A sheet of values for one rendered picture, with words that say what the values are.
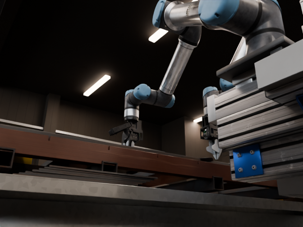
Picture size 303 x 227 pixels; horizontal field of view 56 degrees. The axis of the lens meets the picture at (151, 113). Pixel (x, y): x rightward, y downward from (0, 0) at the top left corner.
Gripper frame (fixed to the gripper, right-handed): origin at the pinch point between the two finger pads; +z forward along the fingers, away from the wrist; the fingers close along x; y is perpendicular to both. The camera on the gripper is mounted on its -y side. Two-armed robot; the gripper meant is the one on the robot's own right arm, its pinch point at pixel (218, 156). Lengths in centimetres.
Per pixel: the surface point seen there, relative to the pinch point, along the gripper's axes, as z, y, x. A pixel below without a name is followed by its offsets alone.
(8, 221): 31, 88, 20
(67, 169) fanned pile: 19, 79, 29
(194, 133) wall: -248, -471, -558
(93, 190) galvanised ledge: 25, 74, 36
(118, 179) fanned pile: 21, 65, 29
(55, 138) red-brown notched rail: 9, 79, 16
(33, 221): 31, 83, 20
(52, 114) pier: -239, -49, -621
